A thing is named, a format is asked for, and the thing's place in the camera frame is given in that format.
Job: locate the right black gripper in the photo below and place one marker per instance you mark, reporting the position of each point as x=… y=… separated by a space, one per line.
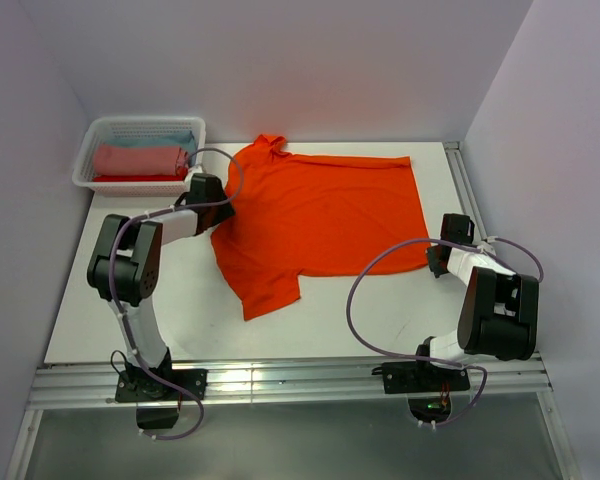
x=434 y=265

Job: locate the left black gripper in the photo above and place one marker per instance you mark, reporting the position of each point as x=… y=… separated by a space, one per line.
x=226 y=211

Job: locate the orange t-shirt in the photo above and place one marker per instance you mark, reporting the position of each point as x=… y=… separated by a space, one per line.
x=309 y=215

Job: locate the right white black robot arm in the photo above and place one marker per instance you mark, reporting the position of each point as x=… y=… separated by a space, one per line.
x=433 y=347

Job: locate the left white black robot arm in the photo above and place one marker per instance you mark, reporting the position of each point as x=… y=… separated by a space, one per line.
x=124 y=269

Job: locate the rolled red t-shirt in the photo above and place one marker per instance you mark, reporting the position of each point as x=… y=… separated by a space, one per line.
x=178 y=177

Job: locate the rolled light blue t-shirt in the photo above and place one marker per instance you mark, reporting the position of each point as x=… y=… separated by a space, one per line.
x=184 y=140

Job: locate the rolled pink t-shirt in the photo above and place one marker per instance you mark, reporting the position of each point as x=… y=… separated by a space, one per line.
x=111 y=160

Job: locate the aluminium right side rail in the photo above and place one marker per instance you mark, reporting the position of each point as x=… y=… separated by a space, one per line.
x=480 y=200

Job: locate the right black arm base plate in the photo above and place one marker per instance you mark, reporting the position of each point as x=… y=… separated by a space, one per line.
x=420 y=377

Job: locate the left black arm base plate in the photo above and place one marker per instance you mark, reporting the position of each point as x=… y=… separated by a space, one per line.
x=135 y=386

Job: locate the aluminium front rail frame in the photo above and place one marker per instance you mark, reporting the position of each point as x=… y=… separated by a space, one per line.
x=90 y=386

